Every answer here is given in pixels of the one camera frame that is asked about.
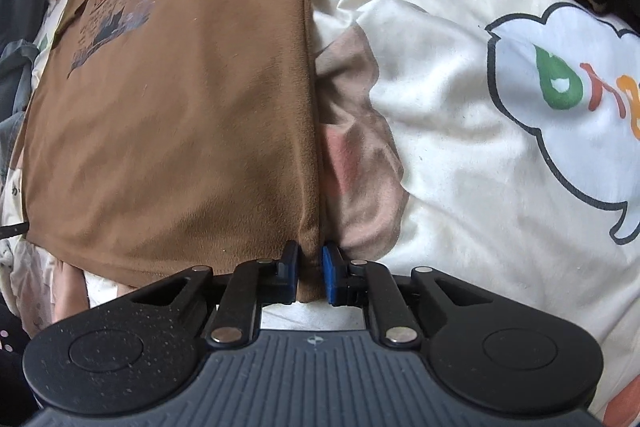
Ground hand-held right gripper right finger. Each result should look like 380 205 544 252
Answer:
321 242 501 349

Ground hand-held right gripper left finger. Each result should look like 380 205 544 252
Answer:
131 241 301 349

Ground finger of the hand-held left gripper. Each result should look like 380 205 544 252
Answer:
0 222 29 241

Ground brown printed t-shirt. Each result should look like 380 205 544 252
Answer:
10 0 323 304

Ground cartoon printed white bedsheet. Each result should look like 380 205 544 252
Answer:
0 0 640 427

